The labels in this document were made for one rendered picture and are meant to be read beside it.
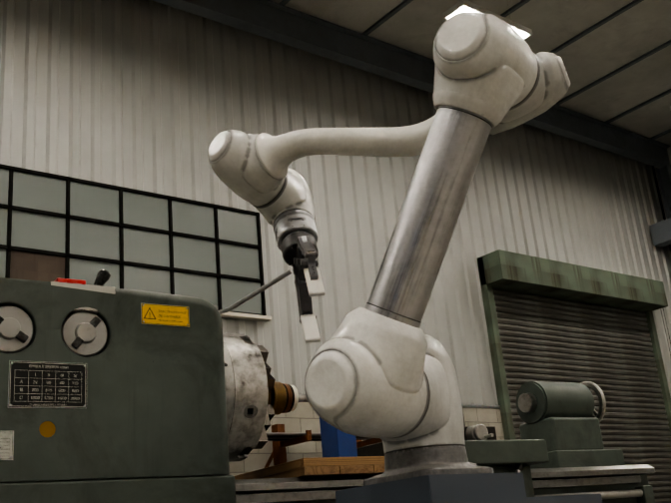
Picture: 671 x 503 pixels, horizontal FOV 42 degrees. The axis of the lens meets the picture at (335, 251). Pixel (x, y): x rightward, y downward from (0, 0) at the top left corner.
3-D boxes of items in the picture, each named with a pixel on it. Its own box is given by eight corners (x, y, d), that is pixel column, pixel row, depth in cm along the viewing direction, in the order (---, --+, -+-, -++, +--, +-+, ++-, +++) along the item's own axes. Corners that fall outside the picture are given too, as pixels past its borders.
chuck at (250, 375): (241, 442, 198) (227, 312, 211) (185, 475, 221) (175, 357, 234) (276, 442, 203) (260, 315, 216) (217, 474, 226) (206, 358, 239)
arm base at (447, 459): (511, 474, 165) (506, 444, 167) (427, 476, 152) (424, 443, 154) (441, 485, 178) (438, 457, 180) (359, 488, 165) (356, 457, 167)
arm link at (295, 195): (289, 250, 194) (251, 219, 186) (280, 203, 205) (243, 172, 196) (328, 224, 191) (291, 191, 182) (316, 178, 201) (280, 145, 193)
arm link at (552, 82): (484, 94, 178) (454, 68, 168) (567, 53, 170) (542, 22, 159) (501, 149, 173) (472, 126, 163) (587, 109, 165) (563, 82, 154)
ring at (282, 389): (264, 375, 221) (295, 376, 226) (247, 383, 229) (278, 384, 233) (266, 412, 218) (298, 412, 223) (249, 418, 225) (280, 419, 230)
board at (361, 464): (305, 475, 203) (303, 457, 205) (234, 491, 231) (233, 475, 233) (406, 471, 219) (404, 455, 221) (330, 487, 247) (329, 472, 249)
